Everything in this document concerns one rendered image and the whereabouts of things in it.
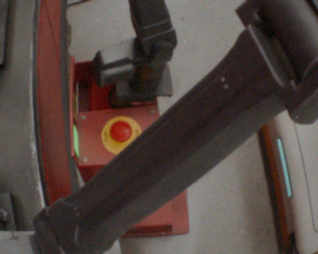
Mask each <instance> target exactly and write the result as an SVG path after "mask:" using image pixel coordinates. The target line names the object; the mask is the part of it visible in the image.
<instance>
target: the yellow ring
mask: <svg viewBox="0 0 318 254"><path fill-rule="evenodd" d="M118 120H124V121H125V122H127V123H128V124H129V125H130V126H131V127H132V136H131V137H130V138H129V139H128V140H127V141H125V142H116V141H115V140H113V139H112V137H110V135H109V129H110V127H111V125H112V124H114V123H115V122H117V121H118ZM139 134H141V129H140V126H139V125H138V124H137V123H136V121H135V120H133V119H132V118H129V117H126V116H118V117H115V118H113V119H110V121H108V123H106V125H105V126H104V127H103V130H102V133H101V139H103V143H104V145H105V147H106V148H107V149H108V150H109V151H110V152H111V153H114V154H118V153H119V152H121V151H122V150H123V149H124V148H125V147H126V146H128V144H129V143H130V142H132V141H133V140H134V139H135V138H136V137H137V136H138V135H139Z"/></svg>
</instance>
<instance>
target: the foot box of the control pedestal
mask: <svg viewBox="0 0 318 254"><path fill-rule="evenodd" d="M187 207H188V201H187V189H186V190H185V191H183V192H182V193H180V194H179V195H177V197H175V198H174V199H173V200H171V201H169V202H168V203H166V204H165V205H163V206H162V207H161V208H159V209H158V210H157V211H155V212H153V213H152V214H151V215H149V216H148V217H146V218H145V219H143V220H142V221H140V222H139V223H137V224H135V225H134V226H133V227H132V228H130V229H129V230H127V231H126V232H125V233H124V234H123V235H122V236H121V237H119V238H130V237H134V238H138V237H162V236H171V235H185V234H188V233H189V214H188V208H187Z"/></svg>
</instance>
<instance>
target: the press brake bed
mask: <svg viewBox="0 0 318 254"><path fill-rule="evenodd" d="M66 3H67V1H66V0H38V8H37V10H38V11H37V23H36V48H35V49H36V52H35V54H36V57H35V61H36V62H35V67H36V68H35V73H36V74H35V79H36V81H35V85H36V90H35V92H36V119H37V125H38V143H39V148H40V158H41V166H42V173H43V179H44V186H45V191H46V197H47V203H48V206H52V205H53V204H54V203H55V202H56V201H57V200H58V199H59V198H63V197H65V196H68V195H70V194H72V193H74V192H75V191H77V190H79V188H80V183H79V179H78V172H77V165H76V161H75V159H74V157H72V149H71V144H70V105H69V98H68V96H69V94H68V78H67V76H68V72H67V56H66V55H67V51H66V49H67V46H66V43H67V42H66V38H67V37H66V28H67V27H66V23H67V22H66V19H67V18H66V15H67V14H66V11H67V9H66V7H67V5H66Z"/></svg>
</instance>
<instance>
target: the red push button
mask: <svg viewBox="0 0 318 254"><path fill-rule="evenodd" d="M132 133H133V129H132V127H131V126H130V125H129V124H128V123H127V122H125V121H124V120H118V121H117V122H115V123H114V124H112V125H111V127H110V129H109V135H110V137H112V139H113V140H115V141H116V142H125V141H127V140H128V139H129V138H130V137H131V136H132Z"/></svg>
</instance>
